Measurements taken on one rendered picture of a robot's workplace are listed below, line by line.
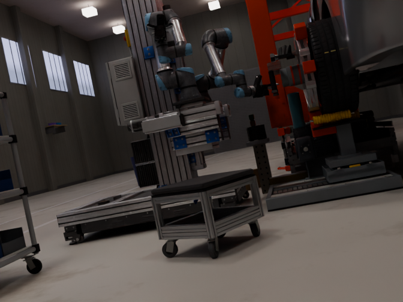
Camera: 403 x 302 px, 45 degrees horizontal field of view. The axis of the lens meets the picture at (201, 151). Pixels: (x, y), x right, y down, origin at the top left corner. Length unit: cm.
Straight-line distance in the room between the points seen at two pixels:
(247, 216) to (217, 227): 23
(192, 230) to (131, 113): 155
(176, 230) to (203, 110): 123
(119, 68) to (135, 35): 27
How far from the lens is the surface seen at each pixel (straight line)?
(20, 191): 279
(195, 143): 336
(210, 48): 355
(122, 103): 360
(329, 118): 336
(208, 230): 215
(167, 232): 233
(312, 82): 324
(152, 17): 344
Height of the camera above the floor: 50
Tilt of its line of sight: 1 degrees down
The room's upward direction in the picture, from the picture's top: 12 degrees counter-clockwise
